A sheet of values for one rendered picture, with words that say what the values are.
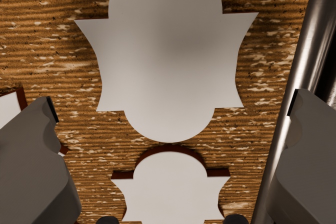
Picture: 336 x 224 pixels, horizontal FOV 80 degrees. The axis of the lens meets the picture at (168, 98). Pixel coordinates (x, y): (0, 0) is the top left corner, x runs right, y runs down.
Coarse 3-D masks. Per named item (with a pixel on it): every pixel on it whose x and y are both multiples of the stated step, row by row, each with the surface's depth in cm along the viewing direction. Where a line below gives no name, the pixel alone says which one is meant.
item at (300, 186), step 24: (312, 96) 9; (312, 120) 8; (288, 144) 9; (312, 144) 7; (288, 168) 6; (312, 168) 6; (288, 192) 5; (312, 192) 5; (288, 216) 6; (312, 216) 5
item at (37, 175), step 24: (48, 96) 10; (24, 120) 9; (48, 120) 9; (0, 144) 7; (24, 144) 7; (48, 144) 8; (0, 168) 6; (24, 168) 6; (48, 168) 6; (0, 192) 6; (24, 192) 6; (48, 192) 6; (72, 192) 6; (0, 216) 5; (24, 216) 5; (48, 216) 5; (72, 216) 6
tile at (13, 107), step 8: (0, 96) 16; (8, 96) 16; (16, 96) 16; (24, 96) 17; (0, 104) 16; (8, 104) 16; (16, 104) 16; (24, 104) 17; (0, 112) 16; (8, 112) 16; (16, 112) 16; (0, 120) 17; (8, 120) 17; (64, 152) 19
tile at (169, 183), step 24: (144, 168) 19; (168, 168) 19; (192, 168) 19; (144, 192) 21; (168, 192) 21; (192, 192) 21; (216, 192) 21; (144, 216) 23; (168, 216) 23; (192, 216) 22; (216, 216) 22
